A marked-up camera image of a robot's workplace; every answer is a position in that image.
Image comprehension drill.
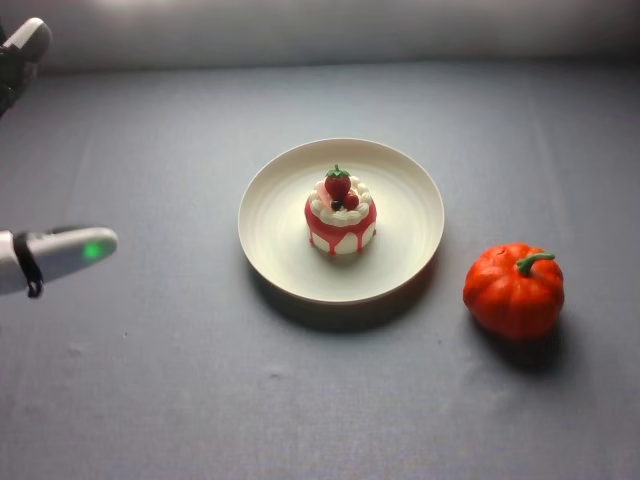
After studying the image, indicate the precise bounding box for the grey table cloth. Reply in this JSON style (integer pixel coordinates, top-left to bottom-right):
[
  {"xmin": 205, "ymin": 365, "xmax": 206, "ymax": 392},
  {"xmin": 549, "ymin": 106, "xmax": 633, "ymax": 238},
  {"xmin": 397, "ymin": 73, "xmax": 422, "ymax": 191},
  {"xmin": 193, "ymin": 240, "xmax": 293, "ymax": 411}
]
[{"xmin": 0, "ymin": 59, "xmax": 640, "ymax": 480}]

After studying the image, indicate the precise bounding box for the toy strawberry cake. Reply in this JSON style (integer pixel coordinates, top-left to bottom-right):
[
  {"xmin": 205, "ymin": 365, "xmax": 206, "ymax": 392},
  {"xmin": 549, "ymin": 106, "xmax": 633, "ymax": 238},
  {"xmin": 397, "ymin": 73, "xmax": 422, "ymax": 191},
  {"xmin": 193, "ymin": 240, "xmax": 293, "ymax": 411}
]
[{"xmin": 304, "ymin": 164, "xmax": 379, "ymax": 257}]

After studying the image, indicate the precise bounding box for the white round plate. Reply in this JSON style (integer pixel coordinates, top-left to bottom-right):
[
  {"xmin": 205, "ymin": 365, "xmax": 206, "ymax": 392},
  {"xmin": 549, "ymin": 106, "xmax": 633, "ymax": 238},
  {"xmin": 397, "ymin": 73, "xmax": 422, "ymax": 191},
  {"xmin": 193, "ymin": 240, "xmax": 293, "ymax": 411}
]
[{"xmin": 237, "ymin": 138, "xmax": 446, "ymax": 307}]

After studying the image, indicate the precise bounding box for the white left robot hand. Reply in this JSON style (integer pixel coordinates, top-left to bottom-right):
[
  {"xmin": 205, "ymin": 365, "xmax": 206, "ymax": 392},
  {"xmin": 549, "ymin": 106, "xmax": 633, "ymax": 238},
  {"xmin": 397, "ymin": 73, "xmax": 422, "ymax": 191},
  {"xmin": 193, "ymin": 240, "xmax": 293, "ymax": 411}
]
[{"xmin": 0, "ymin": 17, "xmax": 119, "ymax": 300}]

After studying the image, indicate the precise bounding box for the orange toy pumpkin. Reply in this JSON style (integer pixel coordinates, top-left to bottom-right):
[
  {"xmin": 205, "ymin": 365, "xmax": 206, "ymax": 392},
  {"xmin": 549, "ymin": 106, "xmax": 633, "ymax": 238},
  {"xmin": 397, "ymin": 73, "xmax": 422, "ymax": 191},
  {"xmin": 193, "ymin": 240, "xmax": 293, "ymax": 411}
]
[{"xmin": 462, "ymin": 242, "xmax": 567, "ymax": 343}]

